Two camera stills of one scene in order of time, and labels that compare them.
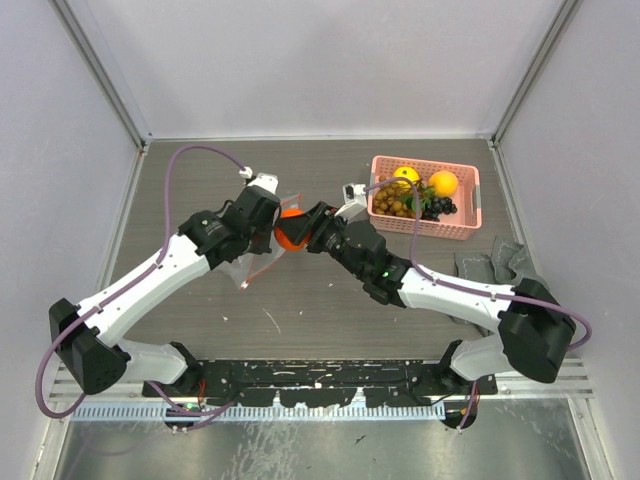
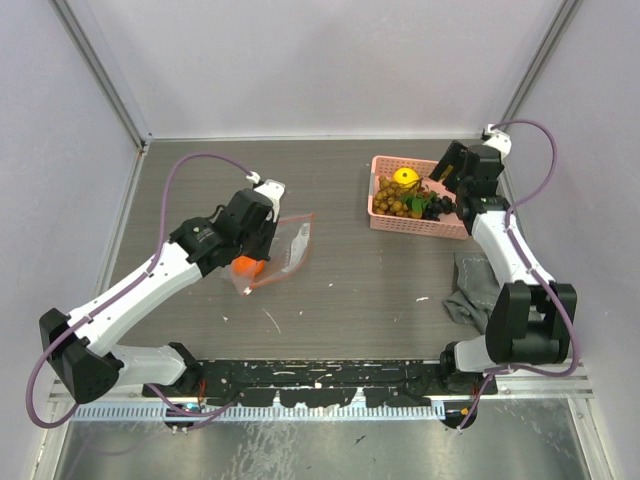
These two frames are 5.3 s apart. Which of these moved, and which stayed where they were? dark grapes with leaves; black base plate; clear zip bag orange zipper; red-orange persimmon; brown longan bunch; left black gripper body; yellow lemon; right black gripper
Moved: red-orange persimmon; right black gripper; clear zip bag orange zipper
Stayed: left black gripper body; dark grapes with leaves; brown longan bunch; black base plate; yellow lemon
